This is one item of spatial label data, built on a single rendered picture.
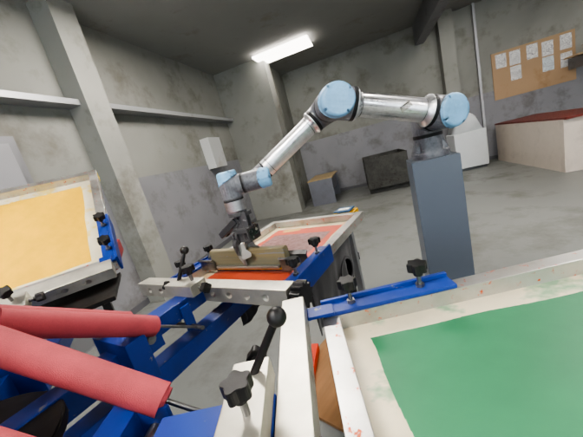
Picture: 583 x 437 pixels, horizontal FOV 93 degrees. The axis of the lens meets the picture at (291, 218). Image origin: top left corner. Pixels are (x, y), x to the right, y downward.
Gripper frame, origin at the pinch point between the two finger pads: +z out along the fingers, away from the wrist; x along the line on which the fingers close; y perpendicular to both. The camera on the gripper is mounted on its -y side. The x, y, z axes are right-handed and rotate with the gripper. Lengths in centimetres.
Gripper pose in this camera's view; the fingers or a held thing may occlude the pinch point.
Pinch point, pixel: (248, 260)
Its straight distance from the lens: 111.6
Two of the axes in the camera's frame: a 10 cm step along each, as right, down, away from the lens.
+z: 2.5, 9.4, 2.1
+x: 4.8, -3.1, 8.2
